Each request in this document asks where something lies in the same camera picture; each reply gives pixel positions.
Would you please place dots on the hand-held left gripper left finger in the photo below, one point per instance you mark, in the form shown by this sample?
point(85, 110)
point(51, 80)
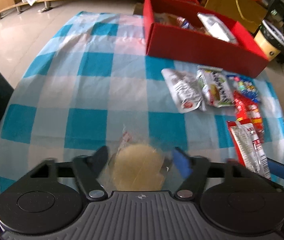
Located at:
point(100, 158)

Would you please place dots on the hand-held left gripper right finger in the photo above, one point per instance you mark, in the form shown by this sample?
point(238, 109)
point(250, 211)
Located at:
point(182, 163)

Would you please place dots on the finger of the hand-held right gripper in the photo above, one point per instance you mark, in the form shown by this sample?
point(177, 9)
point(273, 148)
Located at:
point(279, 169)

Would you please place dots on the round rice cake packet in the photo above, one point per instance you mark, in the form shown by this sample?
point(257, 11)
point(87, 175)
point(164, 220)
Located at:
point(137, 167)

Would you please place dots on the red white snack packet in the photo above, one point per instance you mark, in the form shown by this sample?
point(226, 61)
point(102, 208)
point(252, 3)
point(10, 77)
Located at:
point(247, 142)

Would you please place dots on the small red snack packet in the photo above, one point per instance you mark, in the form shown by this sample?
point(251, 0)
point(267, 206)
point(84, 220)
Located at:
point(247, 111)

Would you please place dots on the silver foil packet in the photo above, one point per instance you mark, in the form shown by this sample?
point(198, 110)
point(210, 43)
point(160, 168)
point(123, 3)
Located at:
point(182, 90)

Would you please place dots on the green white snack packet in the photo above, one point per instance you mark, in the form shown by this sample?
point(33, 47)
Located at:
point(215, 90)

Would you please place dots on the red cardboard box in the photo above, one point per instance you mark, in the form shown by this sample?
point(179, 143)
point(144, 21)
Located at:
point(194, 45)

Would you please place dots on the silver packet with barcode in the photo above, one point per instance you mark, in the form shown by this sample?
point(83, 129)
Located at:
point(217, 27)

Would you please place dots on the blue snack packet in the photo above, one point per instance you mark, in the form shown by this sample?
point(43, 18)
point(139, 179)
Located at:
point(185, 23)

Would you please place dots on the clear long wafer packet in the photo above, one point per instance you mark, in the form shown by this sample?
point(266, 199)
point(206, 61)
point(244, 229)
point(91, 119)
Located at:
point(165, 18)

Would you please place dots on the blue white checked cloth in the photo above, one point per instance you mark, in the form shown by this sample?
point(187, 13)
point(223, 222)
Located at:
point(94, 67)

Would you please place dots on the beige trash bin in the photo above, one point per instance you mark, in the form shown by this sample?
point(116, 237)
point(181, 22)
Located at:
point(267, 47)

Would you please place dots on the black bin liner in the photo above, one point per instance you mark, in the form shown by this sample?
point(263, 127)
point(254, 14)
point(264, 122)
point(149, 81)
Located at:
point(277, 33)

